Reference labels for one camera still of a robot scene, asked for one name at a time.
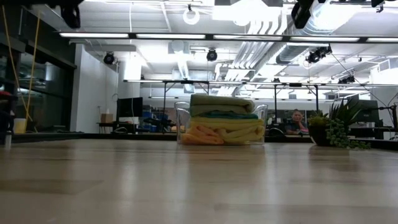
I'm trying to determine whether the person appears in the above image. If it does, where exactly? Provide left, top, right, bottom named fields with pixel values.
left=285, top=108, right=310, bottom=136

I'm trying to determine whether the potted succulent plant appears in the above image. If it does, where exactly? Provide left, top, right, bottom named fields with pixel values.
left=307, top=98, right=373, bottom=151

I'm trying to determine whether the pale yellow cup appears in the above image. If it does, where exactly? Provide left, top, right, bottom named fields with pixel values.
left=12, top=118, right=27, bottom=134

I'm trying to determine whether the ceiling light strip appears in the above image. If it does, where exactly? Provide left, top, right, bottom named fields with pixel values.
left=136, top=33, right=206, bottom=40
left=58, top=32, right=129, bottom=39
left=213, top=34, right=284, bottom=41
left=365, top=37, right=398, bottom=44
left=289, top=35, right=361, bottom=44

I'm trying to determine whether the yellow hanging cord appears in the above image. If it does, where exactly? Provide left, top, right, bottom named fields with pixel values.
left=25, top=12, right=41, bottom=121
left=0, top=2, right=34, bottom=123

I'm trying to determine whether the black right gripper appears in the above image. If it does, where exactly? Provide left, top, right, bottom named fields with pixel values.
left=290, top=0, right=327, bottom=30

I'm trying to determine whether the clear plastic bin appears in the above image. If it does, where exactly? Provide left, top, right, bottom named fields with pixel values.
left=173, top=101, right=269, bottom=146

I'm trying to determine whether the white ring lamp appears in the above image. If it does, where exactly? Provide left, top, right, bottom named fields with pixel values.
left=182, top=6, right=201, bottom=26

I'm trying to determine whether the light green microfiber towel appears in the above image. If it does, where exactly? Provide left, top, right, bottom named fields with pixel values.
left=189, top=93, right=256, bottom=118

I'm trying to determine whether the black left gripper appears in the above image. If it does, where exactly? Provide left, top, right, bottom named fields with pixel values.
left=46, top=0, right=85, bottom=30

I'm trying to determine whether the black computer monitor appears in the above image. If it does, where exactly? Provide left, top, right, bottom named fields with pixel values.
left=354, top=99, right=382, bottom=124
left=116, top=96, right=144, bottom=119

